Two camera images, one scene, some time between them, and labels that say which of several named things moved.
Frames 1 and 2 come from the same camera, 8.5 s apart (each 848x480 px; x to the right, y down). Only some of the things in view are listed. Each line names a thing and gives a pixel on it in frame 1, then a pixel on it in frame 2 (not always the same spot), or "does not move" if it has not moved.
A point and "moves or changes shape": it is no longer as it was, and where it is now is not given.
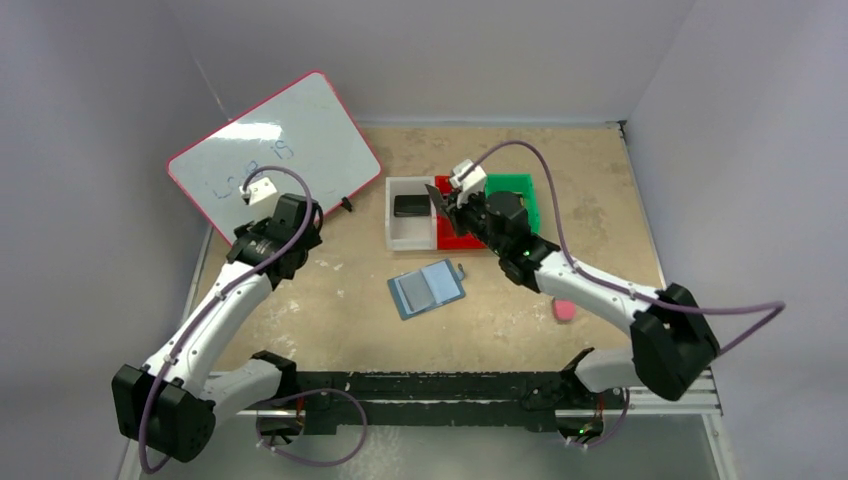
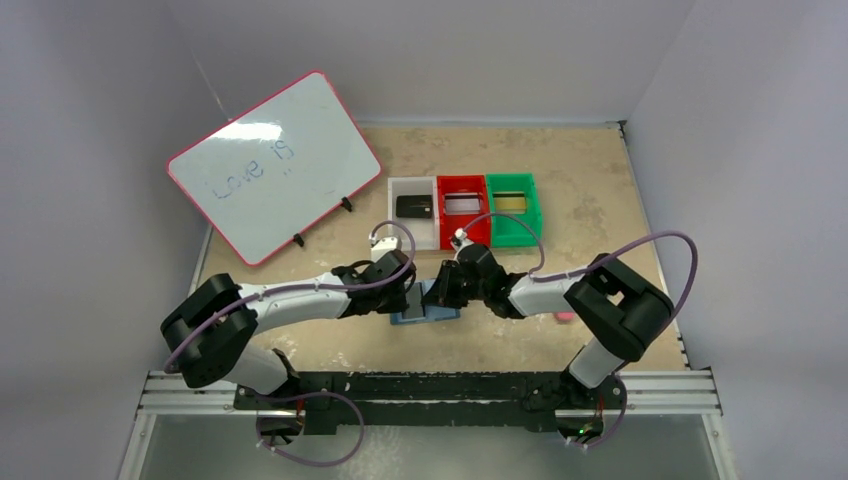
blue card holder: (425, 288) moves or changes shape
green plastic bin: (520, 183) does not move
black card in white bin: (411, 205) does not move
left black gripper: (246, 233) -> (407, 291)
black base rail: (426, 398) does not move
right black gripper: (454, 211) -> (448, 283)
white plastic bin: (411, 216) does not move
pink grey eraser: (564, 309) does not move
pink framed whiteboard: (300, 126) does not move
